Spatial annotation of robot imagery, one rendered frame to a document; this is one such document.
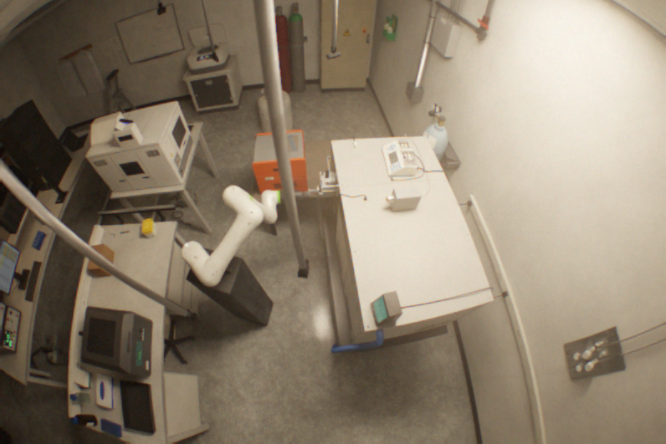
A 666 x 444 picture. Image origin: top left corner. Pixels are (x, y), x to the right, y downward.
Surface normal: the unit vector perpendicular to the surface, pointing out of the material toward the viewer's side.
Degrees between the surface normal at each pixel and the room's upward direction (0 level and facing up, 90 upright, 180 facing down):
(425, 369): 0
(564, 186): 90
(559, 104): 90
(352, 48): 90
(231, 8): 90
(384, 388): 0
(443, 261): 0
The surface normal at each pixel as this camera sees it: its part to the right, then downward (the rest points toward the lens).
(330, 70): 0.12, 0.80
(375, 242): 0.03, -0.59
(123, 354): 0.78, -0.44
